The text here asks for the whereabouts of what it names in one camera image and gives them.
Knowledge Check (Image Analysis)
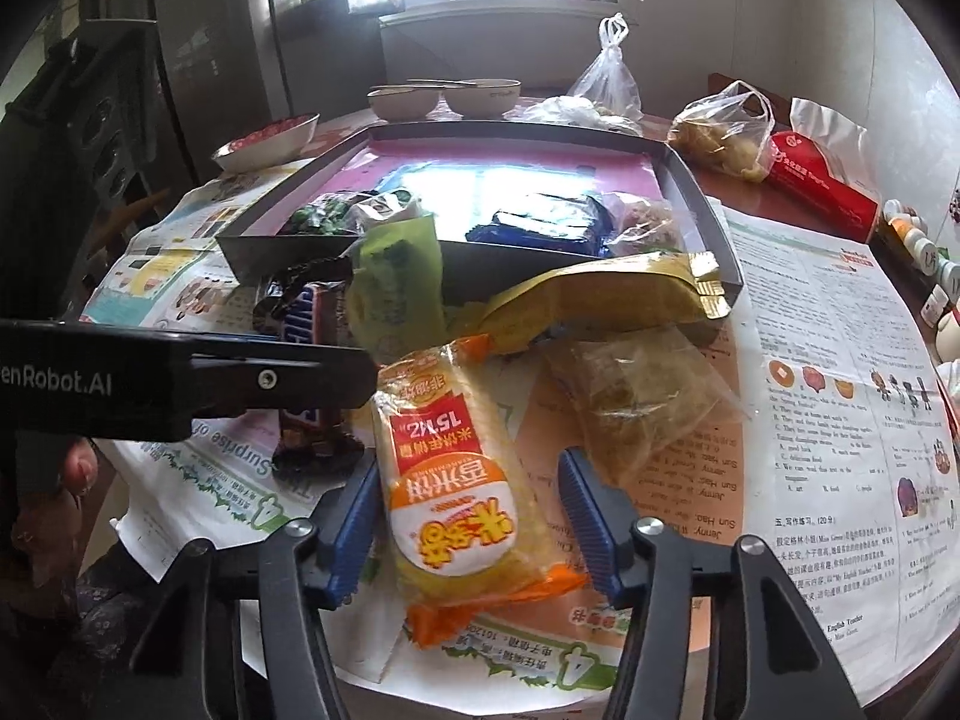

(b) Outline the clear packet brown snack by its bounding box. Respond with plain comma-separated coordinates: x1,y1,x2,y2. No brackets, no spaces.
540,326,755,488

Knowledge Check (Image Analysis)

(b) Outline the red tissue pack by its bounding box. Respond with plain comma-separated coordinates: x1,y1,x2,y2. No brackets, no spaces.
765,97,886,245

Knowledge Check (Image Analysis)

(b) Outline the small dark snack packet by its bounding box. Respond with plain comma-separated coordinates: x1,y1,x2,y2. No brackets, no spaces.
346,190,422,230

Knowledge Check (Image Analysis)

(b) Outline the dark cardboard box pink inside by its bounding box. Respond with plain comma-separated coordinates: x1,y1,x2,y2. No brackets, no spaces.
216,120,743,308

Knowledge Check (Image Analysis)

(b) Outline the grey refrigerator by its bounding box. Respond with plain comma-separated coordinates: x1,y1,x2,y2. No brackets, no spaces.
150,0,383,181

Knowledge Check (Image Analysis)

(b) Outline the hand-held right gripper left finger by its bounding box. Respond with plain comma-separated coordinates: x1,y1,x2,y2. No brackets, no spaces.
124,454,383,720

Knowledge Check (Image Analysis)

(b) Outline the crumpled white plastic bag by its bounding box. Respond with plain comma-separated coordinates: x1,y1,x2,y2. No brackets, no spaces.
510,95,646,137

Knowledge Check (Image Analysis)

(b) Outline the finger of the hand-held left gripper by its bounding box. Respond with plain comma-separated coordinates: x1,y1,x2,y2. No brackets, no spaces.
184,337,380,422

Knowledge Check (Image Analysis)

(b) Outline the white exam newspaper sheet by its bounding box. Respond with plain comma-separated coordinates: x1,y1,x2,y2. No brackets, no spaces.
716,199,960,706

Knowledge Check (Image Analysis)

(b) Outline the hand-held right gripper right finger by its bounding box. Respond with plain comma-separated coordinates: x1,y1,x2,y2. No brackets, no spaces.
556,446,871,720

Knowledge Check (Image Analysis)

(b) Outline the brown chocolate bar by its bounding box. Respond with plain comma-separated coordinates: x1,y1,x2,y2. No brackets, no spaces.
255,259,368,473

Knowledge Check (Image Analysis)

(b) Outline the gold foil snack packet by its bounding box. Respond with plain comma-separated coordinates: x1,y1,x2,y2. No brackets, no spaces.
461,251,732,357

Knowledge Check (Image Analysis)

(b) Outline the orange newspaper sheet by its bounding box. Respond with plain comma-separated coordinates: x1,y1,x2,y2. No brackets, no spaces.
330,315,751,691

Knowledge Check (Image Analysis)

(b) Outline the wooden chair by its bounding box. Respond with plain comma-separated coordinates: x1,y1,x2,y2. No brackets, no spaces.
706,73,796,128
112,191,181,241

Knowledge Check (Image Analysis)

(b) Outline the orange rice cracker packet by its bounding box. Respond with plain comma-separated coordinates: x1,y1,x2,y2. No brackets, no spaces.
373,337,590,650

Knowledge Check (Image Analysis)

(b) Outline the knotted clear plastic bag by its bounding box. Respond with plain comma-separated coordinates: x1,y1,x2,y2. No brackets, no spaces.
566,13,646,125

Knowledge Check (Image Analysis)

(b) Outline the plastic bag yellow food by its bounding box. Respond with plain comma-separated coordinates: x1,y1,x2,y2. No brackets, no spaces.
667,80,777,185

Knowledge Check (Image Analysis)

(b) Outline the clear packet green label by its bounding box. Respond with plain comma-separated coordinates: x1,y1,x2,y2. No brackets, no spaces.
600,191,687,256

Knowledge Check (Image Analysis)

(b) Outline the blue biscuit packet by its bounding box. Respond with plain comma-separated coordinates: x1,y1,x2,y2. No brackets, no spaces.
469,193,612,260

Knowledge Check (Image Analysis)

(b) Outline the beige ceramic bowl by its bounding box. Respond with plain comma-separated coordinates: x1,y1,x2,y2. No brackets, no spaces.
442,79,522,117
367,86,443,122

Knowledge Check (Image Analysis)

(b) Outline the person's left hand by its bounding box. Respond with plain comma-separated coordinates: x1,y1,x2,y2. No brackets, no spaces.
15,435,102,565

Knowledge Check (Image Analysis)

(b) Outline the white bunny figurine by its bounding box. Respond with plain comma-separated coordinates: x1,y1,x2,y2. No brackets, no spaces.
934,311,960,365

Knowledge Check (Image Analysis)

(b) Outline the person's patterned clothing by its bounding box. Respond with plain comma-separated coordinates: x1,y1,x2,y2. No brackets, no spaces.
67,540,196,720

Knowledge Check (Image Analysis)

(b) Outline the yellow green snack packet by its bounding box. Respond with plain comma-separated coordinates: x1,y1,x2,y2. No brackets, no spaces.
349,214,440,365

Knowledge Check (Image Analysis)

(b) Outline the red patterned bowl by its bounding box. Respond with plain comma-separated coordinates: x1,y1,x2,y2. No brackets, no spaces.
211,112,321,173

